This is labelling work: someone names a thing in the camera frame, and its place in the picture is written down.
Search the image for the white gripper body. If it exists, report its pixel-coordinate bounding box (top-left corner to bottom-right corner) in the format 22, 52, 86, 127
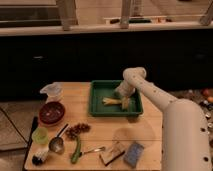
115, 80, 135, 97

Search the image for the yellow banana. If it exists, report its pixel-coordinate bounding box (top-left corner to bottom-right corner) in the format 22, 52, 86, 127
102, 97, 130, 110

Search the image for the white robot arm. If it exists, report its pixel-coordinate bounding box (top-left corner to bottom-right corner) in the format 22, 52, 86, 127
115, 67, 212, 171

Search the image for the green plastic tray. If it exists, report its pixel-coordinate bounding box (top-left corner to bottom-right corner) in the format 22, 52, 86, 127
88, 80, 143, 117

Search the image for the blue sponge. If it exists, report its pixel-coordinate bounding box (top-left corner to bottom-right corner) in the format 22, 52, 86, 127
124, 142, 144, 168

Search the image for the wooden block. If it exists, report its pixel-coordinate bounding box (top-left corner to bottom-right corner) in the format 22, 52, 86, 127
100, 142, 125, 166

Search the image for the metal spoon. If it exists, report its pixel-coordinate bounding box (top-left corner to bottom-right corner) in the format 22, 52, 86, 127
80, 147, 106, 156

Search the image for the brown pine cone cluster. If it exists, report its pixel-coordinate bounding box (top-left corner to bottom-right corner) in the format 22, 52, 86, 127
65, 123, 91, 140

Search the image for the clear measuring cup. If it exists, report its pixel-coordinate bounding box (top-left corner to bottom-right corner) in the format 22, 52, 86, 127
40, 82, 62, 102

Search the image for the dark red bowl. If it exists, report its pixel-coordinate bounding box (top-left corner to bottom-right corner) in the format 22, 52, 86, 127
39, 101, 65, 125

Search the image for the green chili pepper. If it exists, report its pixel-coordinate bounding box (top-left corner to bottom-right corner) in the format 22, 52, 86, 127
71, 136, 81, 164

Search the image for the metal measuring scoop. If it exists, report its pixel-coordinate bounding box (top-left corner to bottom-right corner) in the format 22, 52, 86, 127
49, 125, 68, 154

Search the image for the light green cup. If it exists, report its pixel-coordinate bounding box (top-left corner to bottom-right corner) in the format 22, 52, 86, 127
32, 127, 48, 145

